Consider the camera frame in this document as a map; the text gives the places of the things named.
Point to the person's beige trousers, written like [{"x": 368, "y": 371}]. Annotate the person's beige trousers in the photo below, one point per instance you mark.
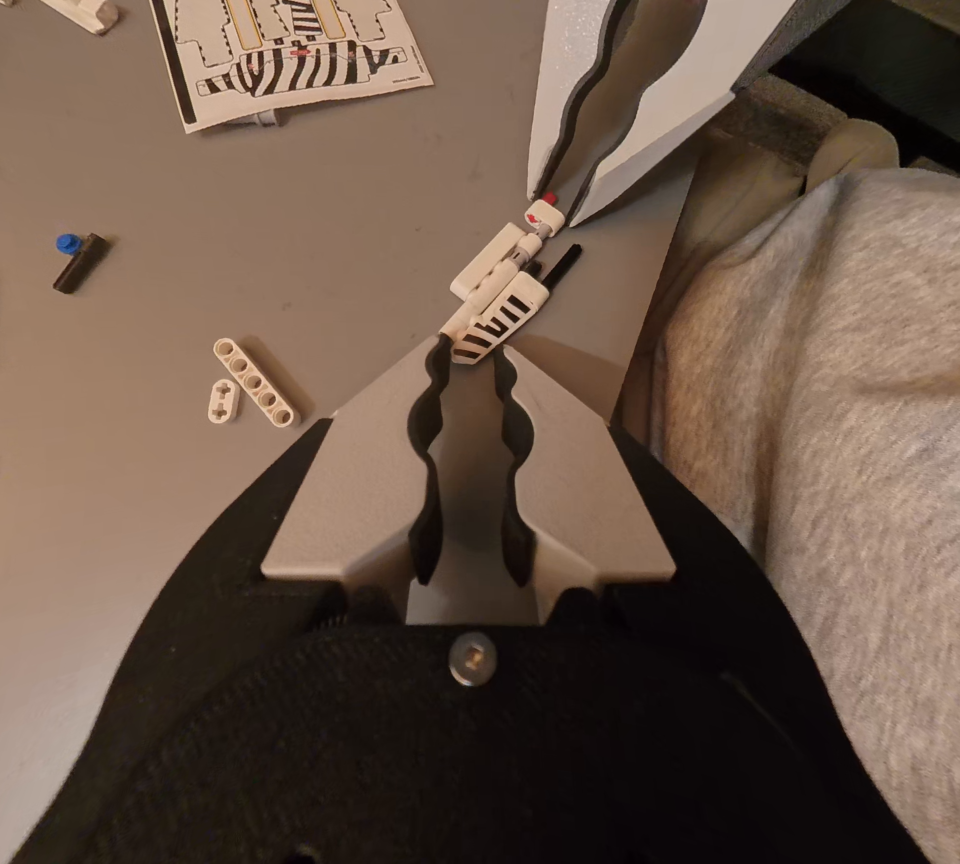
[{"x": 750, "y": 166}]

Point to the white five-hole lego beam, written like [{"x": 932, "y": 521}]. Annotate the white five-hole lego beam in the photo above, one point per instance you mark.
[{"x": 247, "y": 373}]

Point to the person's grey hoodie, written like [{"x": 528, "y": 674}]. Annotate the person's grey hoodie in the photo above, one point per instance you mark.
[{"x": 825, "y": 429}]

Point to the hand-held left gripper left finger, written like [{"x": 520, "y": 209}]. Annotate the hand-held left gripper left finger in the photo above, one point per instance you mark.
[{"x": 352, "y": 504}]

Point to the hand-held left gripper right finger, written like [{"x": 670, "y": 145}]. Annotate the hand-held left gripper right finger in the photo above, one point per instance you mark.
[{"x": 592, "y": 504}]

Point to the blue lego pin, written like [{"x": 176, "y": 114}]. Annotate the blue lego pin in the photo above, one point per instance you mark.
[{"x": 67, "y": 244}]

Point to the white two-hole lego connector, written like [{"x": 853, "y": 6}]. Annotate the white two-hole lego connector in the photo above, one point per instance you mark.
[{"x": 223, "y": 401}]

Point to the white curved lego panel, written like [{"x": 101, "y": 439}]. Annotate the white curved lego panel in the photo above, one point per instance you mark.
[{"x": 75, "y": 1}]

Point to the white lego connector red pin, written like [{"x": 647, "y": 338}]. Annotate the white lego connector red pin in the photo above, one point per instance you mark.
[{"x": 544, "y": 217}]

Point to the small grey lego piece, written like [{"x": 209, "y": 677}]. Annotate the small grey lego piece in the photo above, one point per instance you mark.
[{"x": 262, "y": 118}]

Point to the zebra panel lego assembly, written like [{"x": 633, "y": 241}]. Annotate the zebra panel lego assembly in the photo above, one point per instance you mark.
[{"x": 484, "y": 267}]

